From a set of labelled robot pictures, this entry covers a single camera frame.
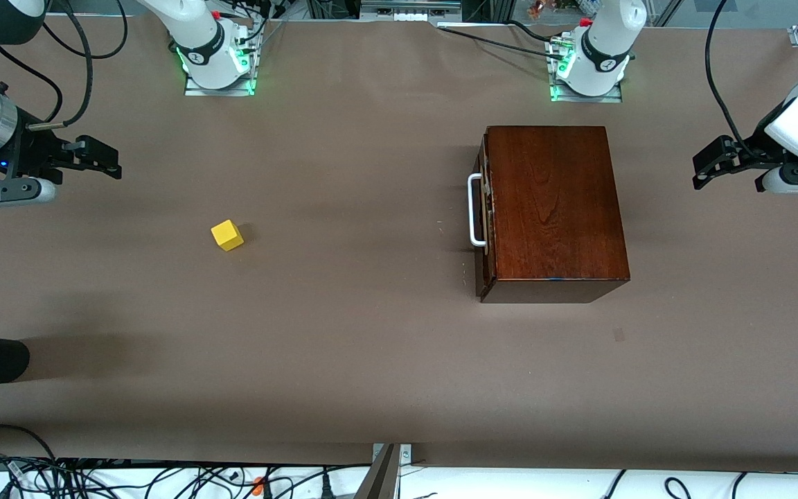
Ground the tangled black cable bundle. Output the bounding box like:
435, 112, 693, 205
0, 454, 372, 499

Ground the wooden drawer with white handle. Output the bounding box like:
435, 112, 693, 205
468, 135, 495, 299

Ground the dark metal bar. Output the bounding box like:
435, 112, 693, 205
356, 444, 400, 499

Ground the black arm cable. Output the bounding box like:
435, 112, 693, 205
0, 0, 130, 130
706, 0, 760, 143

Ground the white power strip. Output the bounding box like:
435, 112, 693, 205
361, 0, 462, 21

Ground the yellow block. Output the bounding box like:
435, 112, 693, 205
211, 219, 245, 252

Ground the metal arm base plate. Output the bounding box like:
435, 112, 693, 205
184, 69, 256, 96
550, 82, 623, 103

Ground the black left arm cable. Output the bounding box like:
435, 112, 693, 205
706, 0, 760, 143

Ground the aluminium table bracket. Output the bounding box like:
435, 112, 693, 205
371, 444, 412, 479

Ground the thin black cable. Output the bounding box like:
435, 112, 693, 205
437, 19, 566, 60

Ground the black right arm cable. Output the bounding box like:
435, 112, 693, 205
0, 0, 130, 130

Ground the dark brown wooden cabinet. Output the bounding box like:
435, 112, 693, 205
475, 125, 630, 304

